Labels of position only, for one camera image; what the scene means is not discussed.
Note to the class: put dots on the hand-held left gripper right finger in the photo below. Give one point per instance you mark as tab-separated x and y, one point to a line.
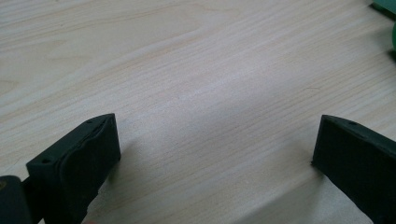
358	165

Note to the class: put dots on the small teal toy brick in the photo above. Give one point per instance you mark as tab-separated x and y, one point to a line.
386	5

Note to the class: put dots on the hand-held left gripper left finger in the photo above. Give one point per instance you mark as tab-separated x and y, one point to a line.
81	174

